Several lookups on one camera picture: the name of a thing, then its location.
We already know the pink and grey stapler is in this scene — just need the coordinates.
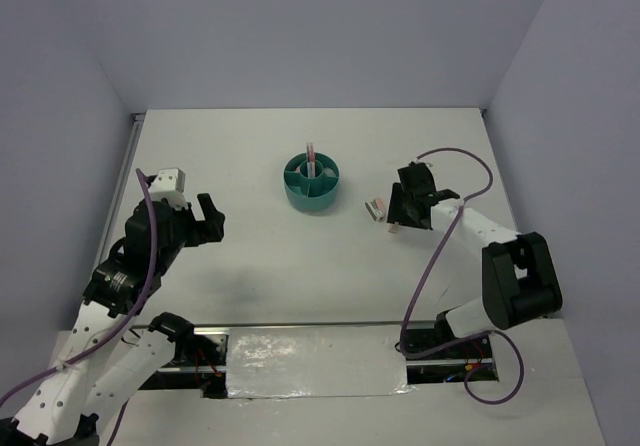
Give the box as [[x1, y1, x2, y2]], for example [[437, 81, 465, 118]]
[[365, 198, 386, 222]]

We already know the red pen clear barrel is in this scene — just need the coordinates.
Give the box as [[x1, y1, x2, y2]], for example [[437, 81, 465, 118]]
[[306, 142, 316, 179]]

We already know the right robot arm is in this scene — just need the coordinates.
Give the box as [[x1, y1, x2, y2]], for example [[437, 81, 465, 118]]
[[387, 162, 563, 357]]

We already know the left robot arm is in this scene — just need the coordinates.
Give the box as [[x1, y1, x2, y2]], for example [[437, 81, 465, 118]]
[[1, 168, 226, 445]]

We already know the teal round compartment organizer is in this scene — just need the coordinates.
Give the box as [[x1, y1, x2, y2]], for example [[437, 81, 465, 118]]
[[283, 153, 340, 213]]

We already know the silver foil sheet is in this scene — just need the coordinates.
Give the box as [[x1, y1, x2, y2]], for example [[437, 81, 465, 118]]
[[226, 326, 411, 399]]

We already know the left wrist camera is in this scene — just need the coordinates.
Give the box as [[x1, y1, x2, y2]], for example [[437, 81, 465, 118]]
[[149, 168, 187, 209]]

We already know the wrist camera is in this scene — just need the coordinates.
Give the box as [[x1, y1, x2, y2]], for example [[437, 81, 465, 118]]
[[149, 168, 187, 209], [410, 159, 433, 169]]

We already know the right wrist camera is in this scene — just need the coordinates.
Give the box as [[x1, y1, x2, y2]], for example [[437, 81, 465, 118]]
[[410, 159, 433, 169]]

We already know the aluminium rail left edge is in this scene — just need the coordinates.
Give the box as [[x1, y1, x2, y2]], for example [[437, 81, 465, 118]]
[[89, 112, 146, 279]]

